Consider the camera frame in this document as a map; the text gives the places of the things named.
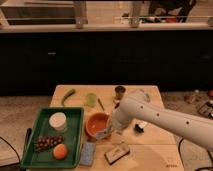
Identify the blue sponge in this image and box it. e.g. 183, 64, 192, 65
79, 142, 96, 166

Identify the green chili pepper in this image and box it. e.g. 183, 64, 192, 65
61, 89, 76, 107

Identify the bunch of dark grapes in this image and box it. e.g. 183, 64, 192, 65
34, 135, 64, 152

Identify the small metal cup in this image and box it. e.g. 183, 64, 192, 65
115, 85, 126, 100

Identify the green pen stick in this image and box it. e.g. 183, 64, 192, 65
97, 98, 105, 111

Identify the white handled black brush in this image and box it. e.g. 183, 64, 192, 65
134, 122, 147, 133

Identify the grey-blue towel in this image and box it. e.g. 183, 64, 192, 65
95, 129, 111, 140

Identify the wooden block eraser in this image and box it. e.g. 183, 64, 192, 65
104, 142, 130, 165

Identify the black tool beside tray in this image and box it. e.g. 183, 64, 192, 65
22, 128, 32, 157

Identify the black cable left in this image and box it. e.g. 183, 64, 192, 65
0, 135, 23, 168

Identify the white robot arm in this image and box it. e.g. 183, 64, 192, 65
111, 89, 213, 152

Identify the white round container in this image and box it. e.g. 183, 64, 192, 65
49, 112, 67, 132

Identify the light green small cup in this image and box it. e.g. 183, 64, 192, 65
86, 93, 97, 107

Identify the orange-red bowl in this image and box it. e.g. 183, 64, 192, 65
85, 113, 109, 138

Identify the green plastic tray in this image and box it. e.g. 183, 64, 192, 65
21, 107, 84, 169

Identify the orange fruit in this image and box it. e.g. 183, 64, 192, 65
53, 144, 68, 160

